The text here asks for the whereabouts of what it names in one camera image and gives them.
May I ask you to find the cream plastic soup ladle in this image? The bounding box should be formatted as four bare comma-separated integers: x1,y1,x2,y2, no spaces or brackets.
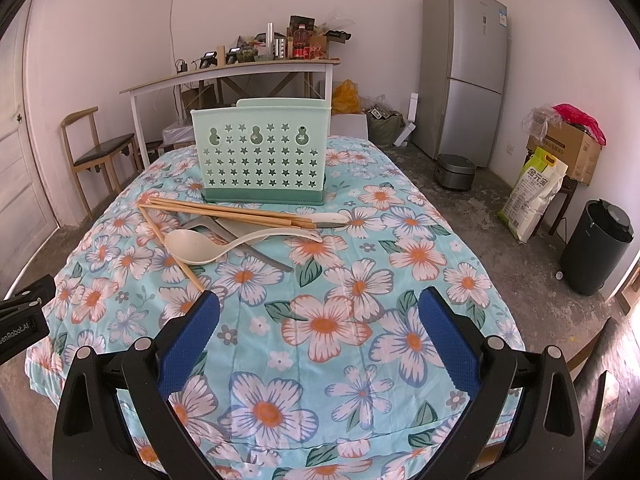
164,227,324,266

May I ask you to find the red cloth on box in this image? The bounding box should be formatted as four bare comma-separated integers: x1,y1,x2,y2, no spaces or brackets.
553,103,608,146

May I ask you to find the silver refrigerator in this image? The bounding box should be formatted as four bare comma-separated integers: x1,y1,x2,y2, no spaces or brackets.
412,0,509,167

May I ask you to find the white rice paddle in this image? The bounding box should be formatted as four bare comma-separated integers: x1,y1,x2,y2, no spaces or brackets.
216,212,349,240

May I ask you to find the metal spoon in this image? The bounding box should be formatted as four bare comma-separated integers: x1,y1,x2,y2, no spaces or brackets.
180,214,294,274

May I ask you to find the red cola bottles pack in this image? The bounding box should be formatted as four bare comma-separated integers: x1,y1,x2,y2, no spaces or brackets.
293,24,310,60

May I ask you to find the green bag on floor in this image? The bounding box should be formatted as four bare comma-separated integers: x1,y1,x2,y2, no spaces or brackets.
367,107,405,148

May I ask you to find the white panel door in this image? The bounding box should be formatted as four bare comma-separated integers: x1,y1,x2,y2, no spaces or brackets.
0,0,58,296

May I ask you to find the mint green utensil holder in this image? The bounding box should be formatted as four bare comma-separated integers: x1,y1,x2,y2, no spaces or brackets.
191,98,331,206

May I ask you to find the rice bag white green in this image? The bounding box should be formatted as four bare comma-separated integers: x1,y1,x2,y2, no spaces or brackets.
498,146,568,244

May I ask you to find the white wooden side table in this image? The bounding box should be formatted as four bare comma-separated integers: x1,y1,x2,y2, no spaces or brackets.
120,58,341,169

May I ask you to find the yellow plastic bag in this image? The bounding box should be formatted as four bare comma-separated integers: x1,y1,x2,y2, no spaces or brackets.
332,79,361,115

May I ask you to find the white box under table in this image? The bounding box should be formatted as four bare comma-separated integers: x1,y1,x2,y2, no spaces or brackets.
330,114,369,140

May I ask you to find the cardboard box right side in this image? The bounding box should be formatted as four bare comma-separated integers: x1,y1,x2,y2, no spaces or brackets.
527,122,602,185

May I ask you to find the floral blue tablecloth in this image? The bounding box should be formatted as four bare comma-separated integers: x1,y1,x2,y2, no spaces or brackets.
25,136,524,479

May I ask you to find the wooden chair dark seat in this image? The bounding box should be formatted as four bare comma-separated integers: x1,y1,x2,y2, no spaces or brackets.
60,106,142,219

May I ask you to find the wooden chopstick lone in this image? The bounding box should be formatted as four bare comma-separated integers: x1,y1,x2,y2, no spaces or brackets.
138,205,206,293

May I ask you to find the black trash bin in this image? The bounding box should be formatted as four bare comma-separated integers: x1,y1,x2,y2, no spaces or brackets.
560,198,634,296

